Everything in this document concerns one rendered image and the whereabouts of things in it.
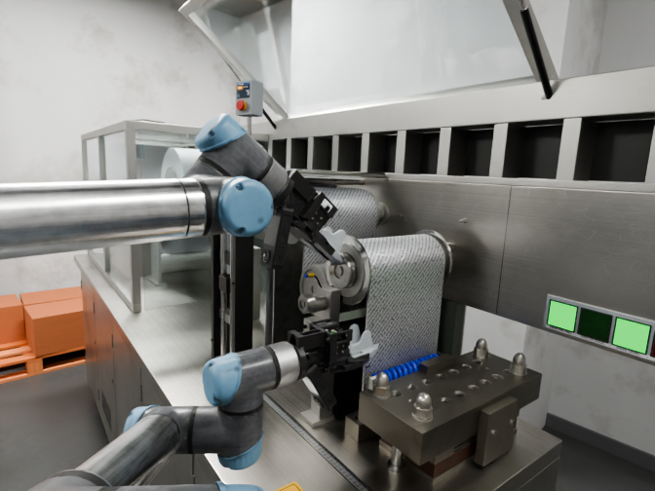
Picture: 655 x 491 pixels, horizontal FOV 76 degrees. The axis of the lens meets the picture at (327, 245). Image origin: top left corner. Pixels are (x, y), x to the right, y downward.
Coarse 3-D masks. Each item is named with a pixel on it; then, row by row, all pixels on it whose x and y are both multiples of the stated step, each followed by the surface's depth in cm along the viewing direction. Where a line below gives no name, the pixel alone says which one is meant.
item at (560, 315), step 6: (552, 306) 86; (558, 306) 85; (564, 306) 84; (570, 306) 83; (552, 312) 86; (558, 312) 86; (564, 312) 84; (570, 312) 84; (552, 318) 87; (558, 318) 86; (564, 318) 84; (570, 318) 84; (552, 324) 87; (558, 324) 86; (564, 324) 85; (570, 324) 84
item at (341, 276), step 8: (344, 256) 85; (344, 264) 85; (352, 264) 85; (328, 272) 90; (336, 272) 88; (344, 272) 85; (352, 272) 84; (336, 280) 88; (344, 280) 86; (352, 280) 85
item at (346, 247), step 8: (344, 248) 88; (352, 248) 86; (352, 256) 86; (360, 256) 84; (360, 264) 84; (360, 272) 84; (360, 280) 84; (344, 288) 89; (352, 288) 86; (360, 288) 85; (344, 296) 89; (352, 296) 87
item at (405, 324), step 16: (432, 288) 96; (368, 304) 85; (384, 304) 88; (400, 304) 91; (416, 304) 94; (432, 304) 97; (368, 320) 86; (384, 320) 89; (400, 320) 92; (416, 320) 95; (432, 320) 98; (384, 336) 89; (400, 336) 92; (416, 336) 96; (432, 336) 99; (384, 352) 90; (400, 352) 93; (416, 352) 97; (432, 352) 100; (368, 368) 88; (384, 368) 91
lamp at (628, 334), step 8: (624, 320) 76; (616, 328) 77; (624, 328) 76; (632, 328) 75; (640, 328) 74; (648, 328) 73; (616, 336) 77; (624, 336) 76; (632, 336) 75; (640, 336) 74; (616, 344) 77; (624, 344) 76; (632, 344) 75; (640, 344) 74; (640, 352) 74
